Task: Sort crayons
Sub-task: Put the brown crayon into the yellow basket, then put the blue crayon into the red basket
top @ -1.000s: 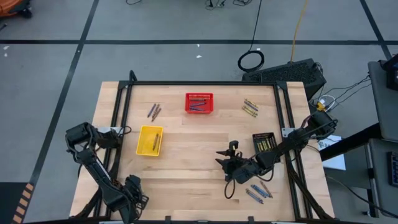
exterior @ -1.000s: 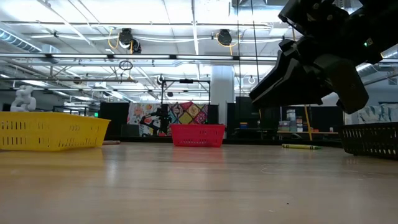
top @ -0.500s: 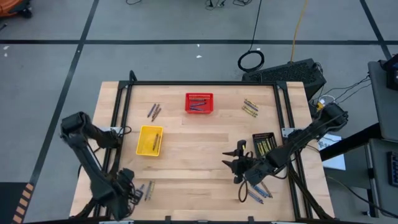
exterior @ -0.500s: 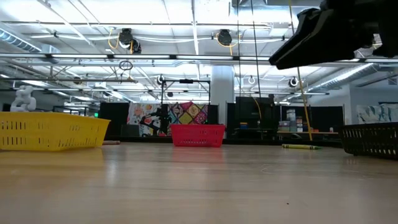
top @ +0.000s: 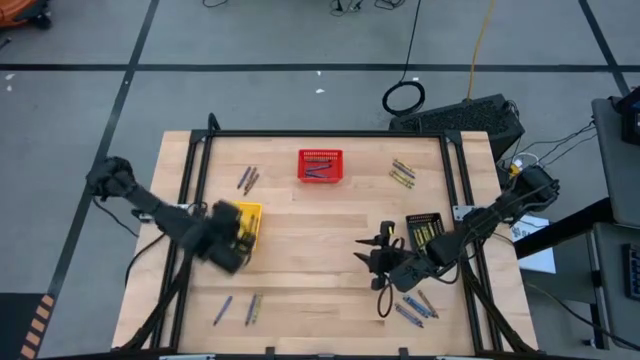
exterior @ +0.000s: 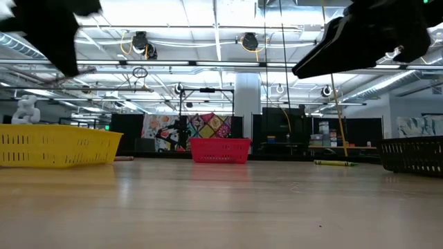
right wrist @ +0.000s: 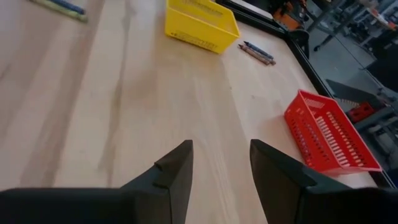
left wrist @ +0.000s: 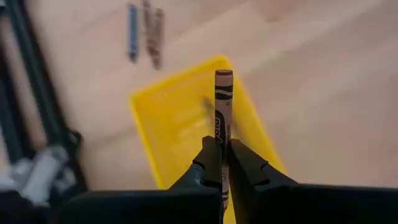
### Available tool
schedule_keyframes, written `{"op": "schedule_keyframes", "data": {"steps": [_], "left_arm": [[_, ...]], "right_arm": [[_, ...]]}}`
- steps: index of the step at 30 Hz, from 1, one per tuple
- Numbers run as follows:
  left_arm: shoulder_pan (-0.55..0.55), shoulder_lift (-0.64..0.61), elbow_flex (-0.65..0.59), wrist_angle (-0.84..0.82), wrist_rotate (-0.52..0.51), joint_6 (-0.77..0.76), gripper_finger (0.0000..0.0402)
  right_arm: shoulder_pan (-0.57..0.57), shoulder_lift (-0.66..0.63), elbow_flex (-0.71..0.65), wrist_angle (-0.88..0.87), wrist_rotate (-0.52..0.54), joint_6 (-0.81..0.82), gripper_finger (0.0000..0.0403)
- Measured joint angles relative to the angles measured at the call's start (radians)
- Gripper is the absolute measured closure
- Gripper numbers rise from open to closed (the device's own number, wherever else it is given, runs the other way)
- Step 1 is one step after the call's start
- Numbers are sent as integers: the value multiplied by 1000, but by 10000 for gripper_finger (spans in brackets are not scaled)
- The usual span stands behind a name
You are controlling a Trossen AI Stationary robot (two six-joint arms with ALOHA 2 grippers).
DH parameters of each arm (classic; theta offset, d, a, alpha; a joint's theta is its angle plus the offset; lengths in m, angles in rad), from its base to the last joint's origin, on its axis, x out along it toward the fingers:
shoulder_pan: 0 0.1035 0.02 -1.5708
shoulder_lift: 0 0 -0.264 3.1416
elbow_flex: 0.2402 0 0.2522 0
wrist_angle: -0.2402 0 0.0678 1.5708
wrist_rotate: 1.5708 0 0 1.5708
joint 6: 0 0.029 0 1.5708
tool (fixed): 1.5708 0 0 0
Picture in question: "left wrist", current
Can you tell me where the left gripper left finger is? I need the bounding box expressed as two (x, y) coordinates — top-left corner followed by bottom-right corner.
(58, 135), (224, 224)

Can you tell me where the black aluminium table frame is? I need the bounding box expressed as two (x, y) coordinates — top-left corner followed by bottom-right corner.
(0, 0), (88, 200)

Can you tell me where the yellow plastic basket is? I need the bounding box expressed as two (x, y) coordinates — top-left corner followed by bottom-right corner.
(129, 55), (287, 224)

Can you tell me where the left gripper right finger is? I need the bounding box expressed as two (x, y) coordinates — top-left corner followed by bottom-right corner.
(228, 138), (398, 224)

